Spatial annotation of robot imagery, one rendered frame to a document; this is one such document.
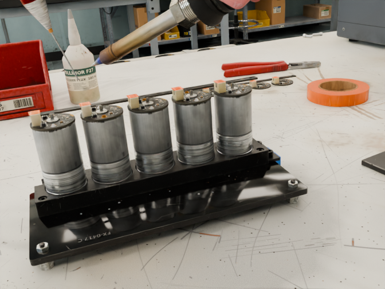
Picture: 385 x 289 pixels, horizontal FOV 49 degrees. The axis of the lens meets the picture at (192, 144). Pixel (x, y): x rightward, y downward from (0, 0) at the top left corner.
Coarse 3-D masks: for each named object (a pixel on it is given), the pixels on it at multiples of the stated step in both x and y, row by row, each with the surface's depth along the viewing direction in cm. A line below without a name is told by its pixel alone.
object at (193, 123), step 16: (192, 96) 26; (176, 112) 26; (192, 112) 26; (208, 112) 26; (176, 128) 27; (192, 128) 26; (208, 128) 27; (176, 144) 28; (192, 144) 27; (208, 144) 27; (192, 160) 27; (208, 160) 27
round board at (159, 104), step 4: (140, 100) 26; (144, 100) 26; (152, 100) 26; (156, 100) 26; (160, 100) 26; (164, 100) 26; (128, 104) 26; (156, 104) 25; (160, 104) 25; (164, 104) 25; (128, 108) 25; (136, 108) 25; (140, 108) 25; (144, 108) 25; (148, 108) 25; (156, 108) 25; (160, 108) 25; (136, 112) 25; (140, 112) 25; (144, 112) 25
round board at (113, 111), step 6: (96, 108) 26; (108, 108) 26; (114, 108) 25; (120, 108) 25; (96, 114) 24; (102, 114) 25; (108, 114) 25; (114, 114) 24; (120, 114) 25; (90, 120) 24; (96, 120) 24; (102, 120) 24
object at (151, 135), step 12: (132, 120) 25; (144, 120) 25; (156, 120) 25; (168, 120) 26; (132, 132) 26; (144, 132) 25; (156, 132) 25; (168, 132) 26; (144, 144) 26; (156, 144) 26; (168, 144) 26; (144, 156) 26; (156, 156) 26; (168, 156) 26; (144, 168) 26; (156, 168) 26; (168, 168) 27
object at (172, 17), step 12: (180, 0) 19; (168, 12) 19; (180, 12) 19; (192, 12) 19; (156, 24) 20; (168, 24) 20; (180, 24) 19; (192, 24) 19; (132, 36) 21; (144, 36) 20; (156, 36) 20; (108, 48) 22; (120, 48) 21; (132, 48) 21; (108, 60) 22
